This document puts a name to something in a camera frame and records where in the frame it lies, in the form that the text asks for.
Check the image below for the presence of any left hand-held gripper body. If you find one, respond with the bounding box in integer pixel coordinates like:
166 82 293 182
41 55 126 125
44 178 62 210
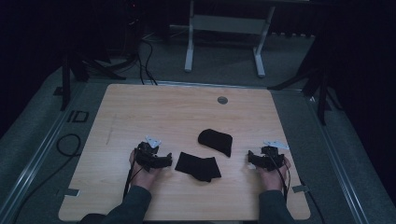
134 134 163 173

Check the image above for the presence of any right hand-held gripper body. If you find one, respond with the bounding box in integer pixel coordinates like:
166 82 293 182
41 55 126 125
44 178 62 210
261 139 290 173

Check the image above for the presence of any black sock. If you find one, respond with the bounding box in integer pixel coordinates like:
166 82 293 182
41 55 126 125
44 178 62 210
197 128 233 159
174 151 222 183

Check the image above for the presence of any person's right hand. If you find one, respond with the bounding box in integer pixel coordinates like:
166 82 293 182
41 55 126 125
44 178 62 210
249 156 292 192

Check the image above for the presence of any person's left hand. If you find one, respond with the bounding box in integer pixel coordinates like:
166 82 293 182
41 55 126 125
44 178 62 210
128 148 163 191

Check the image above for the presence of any grey tape piece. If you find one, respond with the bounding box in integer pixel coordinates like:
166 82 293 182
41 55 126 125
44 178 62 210
291 184 311 194

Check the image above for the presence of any black tripod stand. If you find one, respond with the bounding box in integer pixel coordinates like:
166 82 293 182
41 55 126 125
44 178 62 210
266 59 345 127
53 46 127 112

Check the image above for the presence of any right hand-held gripper cable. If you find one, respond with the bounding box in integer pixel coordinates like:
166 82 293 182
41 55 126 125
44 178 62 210
269 154 292 203

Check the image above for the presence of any hand-held gripper cable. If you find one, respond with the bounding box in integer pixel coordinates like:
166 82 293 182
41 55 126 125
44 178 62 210
122 158 145 201
269 154 292 203

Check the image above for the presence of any left hand-held gripper cable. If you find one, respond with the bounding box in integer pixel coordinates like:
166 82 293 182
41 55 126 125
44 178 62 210
122 158 145 201

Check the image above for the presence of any metal floor rail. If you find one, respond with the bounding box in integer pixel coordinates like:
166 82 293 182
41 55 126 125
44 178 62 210
0 81 89 224
304 92 372 224

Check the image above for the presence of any black floor cable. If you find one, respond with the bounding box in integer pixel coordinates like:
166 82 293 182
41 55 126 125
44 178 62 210
135 36 159 86
10 133 82 224

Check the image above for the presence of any white desk frame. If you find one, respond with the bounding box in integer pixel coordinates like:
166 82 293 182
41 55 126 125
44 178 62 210
184 0 276 78

